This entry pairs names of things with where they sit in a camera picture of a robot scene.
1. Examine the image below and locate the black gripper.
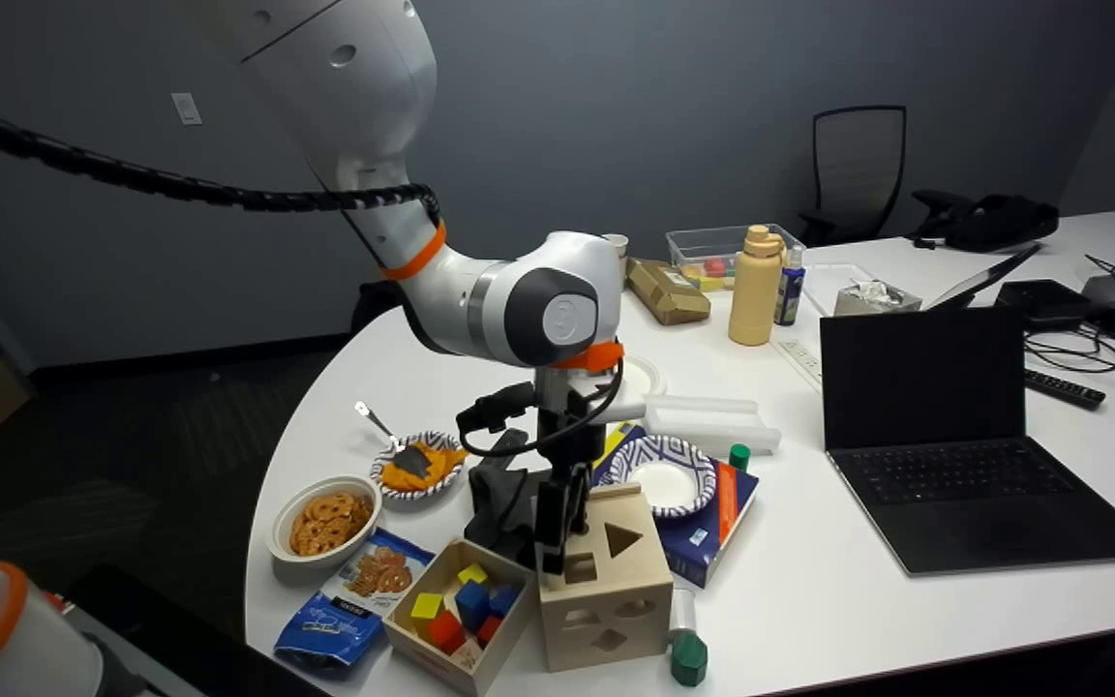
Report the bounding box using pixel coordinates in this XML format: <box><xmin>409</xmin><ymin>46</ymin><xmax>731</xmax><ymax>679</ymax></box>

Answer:
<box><xmin>529</xmin><ymin>364</ymin><xmax>615</xmax><ymax>572</ymax></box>

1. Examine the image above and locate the wooden shape sorter box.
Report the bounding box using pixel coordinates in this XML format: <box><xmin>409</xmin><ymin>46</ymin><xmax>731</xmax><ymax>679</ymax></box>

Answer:
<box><xmin>529</xmin><ymin>483</ymin><xmax>677</xmax><ymax>675</ymax></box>

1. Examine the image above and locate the blue book box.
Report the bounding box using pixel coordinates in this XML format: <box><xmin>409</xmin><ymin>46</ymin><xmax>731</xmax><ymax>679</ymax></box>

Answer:
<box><xmin>590</xmin><ymin>424</ymin><xmax>764</xmax><ymax>594</ymax></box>

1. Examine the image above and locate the blue patterned paper bowl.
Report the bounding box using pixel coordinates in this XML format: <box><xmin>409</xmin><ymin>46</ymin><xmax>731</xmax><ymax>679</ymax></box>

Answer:
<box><xmin>625</xmin><ymin>435</ymin><xmax>723</xmax><ymax>523</ymax></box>

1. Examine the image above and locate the large blue block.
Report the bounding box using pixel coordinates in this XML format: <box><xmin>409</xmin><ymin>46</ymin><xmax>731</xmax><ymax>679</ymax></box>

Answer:
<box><xmin>453</xmin><ymin>580</ymin><xmax>496</xmax><ymax>637</ymax></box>

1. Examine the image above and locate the wooden tray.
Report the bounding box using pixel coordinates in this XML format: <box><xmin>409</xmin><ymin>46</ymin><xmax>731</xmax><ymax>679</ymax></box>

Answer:
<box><xmin>385</xmin><ymin>535</ymin><xmax>544</xmax><ymax>697</ymax></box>

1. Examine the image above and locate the patterned bowl of orange chips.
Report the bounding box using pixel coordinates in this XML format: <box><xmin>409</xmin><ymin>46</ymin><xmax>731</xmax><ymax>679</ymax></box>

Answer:
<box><xmin>377</xmin><ymin>430</ymin><xmax>474</xmax><ymax>508</ymax></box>

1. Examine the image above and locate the white plate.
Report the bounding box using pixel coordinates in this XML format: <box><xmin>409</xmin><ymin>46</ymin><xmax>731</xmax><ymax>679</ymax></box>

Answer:
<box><xmin>615</xmin><ymin>354</ymin><xmax>661</xmax><ymax>419</ymax></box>

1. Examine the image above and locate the large yellow block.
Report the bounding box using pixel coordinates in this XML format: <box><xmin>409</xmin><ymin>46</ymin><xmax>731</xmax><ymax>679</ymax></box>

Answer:
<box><xmin>406</xmin><ymin>589</ymin><xmax>451</xmax><ymax>630</ymax></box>

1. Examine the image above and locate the large red block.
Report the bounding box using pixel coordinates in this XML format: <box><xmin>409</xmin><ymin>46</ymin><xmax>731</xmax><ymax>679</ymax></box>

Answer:
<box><xmin>424</xmin><ymin>608</ymin><xmax>474</xmax><ymax>660</ymax></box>

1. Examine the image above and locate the metal spatula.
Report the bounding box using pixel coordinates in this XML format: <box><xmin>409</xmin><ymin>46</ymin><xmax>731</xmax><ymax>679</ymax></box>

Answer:
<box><xmin>354</xmin><ymin>401</ymin><xmax>437</xmax><ymax>479</ymax></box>

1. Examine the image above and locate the white foam roll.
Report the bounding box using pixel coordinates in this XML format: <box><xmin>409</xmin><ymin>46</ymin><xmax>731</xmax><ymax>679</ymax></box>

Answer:
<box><xmin>637</xmin><ymin>391</ymin><xmax>788</xmax><ymax>462</ymax></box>

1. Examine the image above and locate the green capped white bottle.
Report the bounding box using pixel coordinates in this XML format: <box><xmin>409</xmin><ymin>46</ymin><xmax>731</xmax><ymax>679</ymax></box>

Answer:
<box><xmin>665</xmin><ymin>615</ymin><xmax>711</xmax><ymax>694</ymax></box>

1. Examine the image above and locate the snack bag with cracker picture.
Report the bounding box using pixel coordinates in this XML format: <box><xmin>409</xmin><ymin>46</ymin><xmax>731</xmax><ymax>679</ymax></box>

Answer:
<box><xmin>338</xmin><ymin>523</ymin><xmax>437</xmax><ymax>615</ymax></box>

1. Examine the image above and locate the white bowl of pretzels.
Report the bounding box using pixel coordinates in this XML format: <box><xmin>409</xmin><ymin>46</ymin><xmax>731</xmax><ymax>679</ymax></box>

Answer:
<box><xmin>265</xmin><ymin>472</ymin><xmax>386</xmax><ymax>570</ymax></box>

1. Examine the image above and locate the brown packet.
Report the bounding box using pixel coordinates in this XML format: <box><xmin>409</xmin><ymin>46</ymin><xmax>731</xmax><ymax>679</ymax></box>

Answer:
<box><xmin>625</xmin><ymin>257</ymin><xmax>718</xmax><ymax>330</ymax></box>

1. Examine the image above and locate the blue snack bag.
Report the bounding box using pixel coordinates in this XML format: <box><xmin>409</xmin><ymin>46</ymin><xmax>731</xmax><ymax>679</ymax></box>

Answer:
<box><xmin>271</xmin><ymin>589</ymin><xmax>393</xmax><ymax>681</ymax></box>

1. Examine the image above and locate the yellow squeeze bottle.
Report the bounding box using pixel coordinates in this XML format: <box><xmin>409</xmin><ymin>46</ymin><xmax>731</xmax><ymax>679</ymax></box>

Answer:
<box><xmin>723</xmin><ymin>222</ymin><xmax>789</xmax><ymax>354</ymax></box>

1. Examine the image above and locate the clear plastic container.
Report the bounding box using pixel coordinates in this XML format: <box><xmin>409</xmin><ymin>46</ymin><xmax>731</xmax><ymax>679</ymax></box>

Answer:
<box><xmin>661</xmin><ymin>222</ymin><xmax>809</xmax><ymax>296</ymax></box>

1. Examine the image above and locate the small dark bottle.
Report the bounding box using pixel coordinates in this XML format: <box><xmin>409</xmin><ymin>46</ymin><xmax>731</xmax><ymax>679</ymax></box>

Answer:
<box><xmin>773</xmin><ymin>244</ymin><xmax>809</xmax><ymax>330</ymax></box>

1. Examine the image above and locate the white tissue pack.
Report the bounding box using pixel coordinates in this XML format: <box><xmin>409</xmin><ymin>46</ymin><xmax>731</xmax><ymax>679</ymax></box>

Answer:
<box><xmin>833</xmin><ymin>274</ymin><xmax>924</xmax><ymax>322</ymax></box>

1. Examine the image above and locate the black laptop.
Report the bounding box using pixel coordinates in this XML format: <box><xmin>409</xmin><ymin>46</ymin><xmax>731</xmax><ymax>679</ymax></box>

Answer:
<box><xmin>817</xmin><ymin>308</ymin><xmax>1115</xmax><ymax>580</ymax></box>

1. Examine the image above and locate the black office chair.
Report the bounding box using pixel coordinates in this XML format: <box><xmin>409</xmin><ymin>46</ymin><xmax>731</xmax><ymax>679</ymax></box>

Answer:
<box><xmin>793</xmin><ymin>102</ymin><xmax>913</xmax><ymax>252</ymax></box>

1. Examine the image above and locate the black remote control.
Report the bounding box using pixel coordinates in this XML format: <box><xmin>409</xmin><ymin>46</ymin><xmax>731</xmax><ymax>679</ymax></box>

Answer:
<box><xmin>1021</xmin><ymin>368</ymin><xmax>1113</xmax><ymax>413</ymax></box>

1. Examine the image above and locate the black bag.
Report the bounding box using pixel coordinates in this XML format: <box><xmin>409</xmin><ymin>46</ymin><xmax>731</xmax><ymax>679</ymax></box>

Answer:
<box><xmin>909</xmin><ymin>185</ymin><xmax>1066</xmax><ymax>257</ymax></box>

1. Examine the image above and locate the black flat device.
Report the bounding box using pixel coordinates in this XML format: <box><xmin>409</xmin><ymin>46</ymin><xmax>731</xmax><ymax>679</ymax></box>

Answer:
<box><xmin>991</xmin><ymin>274</ymin><xmax>1115</xmax><ymax>346</ymax></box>

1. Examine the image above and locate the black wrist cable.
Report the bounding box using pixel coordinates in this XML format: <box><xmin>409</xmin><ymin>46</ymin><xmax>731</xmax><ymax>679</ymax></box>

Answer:
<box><xmin>457</xmin><ymin>359</ymin><xmax>631</xmax><ymax>465</ymax></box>

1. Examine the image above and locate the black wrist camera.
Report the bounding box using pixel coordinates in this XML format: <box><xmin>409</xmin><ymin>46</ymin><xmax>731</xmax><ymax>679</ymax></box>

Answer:
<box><xmin>453</xmin><ymin>379</ymin><xmax>544</xmax><ymax>439</ymax></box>

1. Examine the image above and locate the grey cable on table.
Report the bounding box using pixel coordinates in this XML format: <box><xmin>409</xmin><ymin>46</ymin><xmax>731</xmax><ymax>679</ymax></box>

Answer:
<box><xmin>1021</xmin><ymin>327</ymin><xmax>1115</xmax><ymax>379</ymax></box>

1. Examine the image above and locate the black corrugated cable conduit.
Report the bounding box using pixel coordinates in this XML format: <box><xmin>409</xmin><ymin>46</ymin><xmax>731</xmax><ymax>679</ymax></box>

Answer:
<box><xmin>0</xmin><ymin>98</ymin><xmax>446</xmax><ymax>219</ymax></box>

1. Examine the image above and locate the white wall outlet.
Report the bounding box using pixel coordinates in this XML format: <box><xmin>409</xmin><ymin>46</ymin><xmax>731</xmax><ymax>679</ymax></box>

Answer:
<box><xmin>168</xmin><ymin>91</ymin><xmax>208</xmax><ymax>132</ymax></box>

